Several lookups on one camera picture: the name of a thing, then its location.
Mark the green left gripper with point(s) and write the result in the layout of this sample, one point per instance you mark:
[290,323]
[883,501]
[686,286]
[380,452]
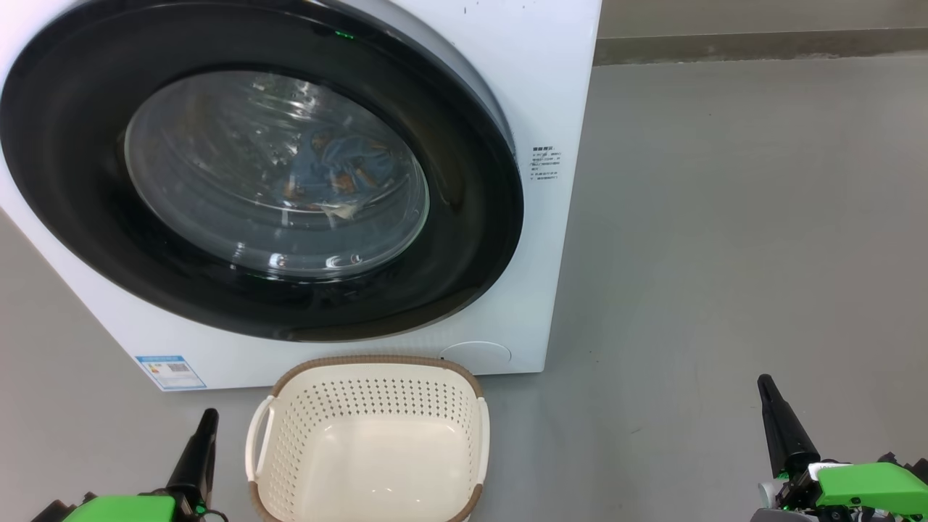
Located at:
[123,510]

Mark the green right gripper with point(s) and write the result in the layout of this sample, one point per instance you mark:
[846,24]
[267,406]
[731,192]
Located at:
[863,489]

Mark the cream white garment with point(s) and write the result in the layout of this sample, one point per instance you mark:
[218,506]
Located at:
[339,212]

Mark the black round glass washer door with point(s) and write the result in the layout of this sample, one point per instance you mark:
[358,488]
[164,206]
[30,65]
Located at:
[72,145]

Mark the blue patterned garment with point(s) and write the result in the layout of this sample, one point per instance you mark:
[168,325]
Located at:
[348,156]

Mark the white front-load washing machine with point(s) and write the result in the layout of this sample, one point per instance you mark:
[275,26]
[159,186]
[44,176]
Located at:
[558,254]

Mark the blue energy label sticker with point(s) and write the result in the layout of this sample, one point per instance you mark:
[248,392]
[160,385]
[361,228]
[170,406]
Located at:
[170,372]

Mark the cream perforated laundry basket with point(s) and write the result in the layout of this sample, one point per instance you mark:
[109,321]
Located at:
[370,449]

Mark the round white filter cover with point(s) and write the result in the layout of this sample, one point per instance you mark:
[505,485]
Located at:
[475,355]

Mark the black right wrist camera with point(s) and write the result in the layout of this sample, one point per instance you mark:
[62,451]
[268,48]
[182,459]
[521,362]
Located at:
[922,470]

